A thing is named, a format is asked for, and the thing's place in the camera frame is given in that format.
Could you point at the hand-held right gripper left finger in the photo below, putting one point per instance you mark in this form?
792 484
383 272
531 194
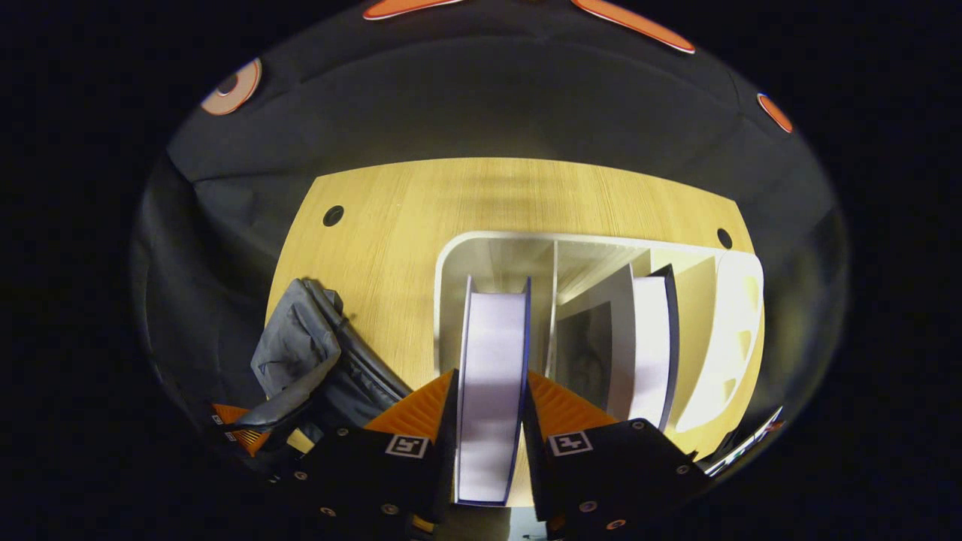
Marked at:
446 466

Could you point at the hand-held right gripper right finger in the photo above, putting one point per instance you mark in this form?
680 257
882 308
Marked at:
535 466

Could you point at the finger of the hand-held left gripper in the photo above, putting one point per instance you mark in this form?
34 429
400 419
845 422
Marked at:
228 413
252 442

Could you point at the grey schoolbag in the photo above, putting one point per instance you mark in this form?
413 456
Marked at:
301 353

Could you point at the blue cover book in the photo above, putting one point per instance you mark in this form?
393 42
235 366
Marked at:
492 376

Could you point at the white bookshelf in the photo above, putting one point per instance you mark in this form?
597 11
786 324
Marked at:
733 330

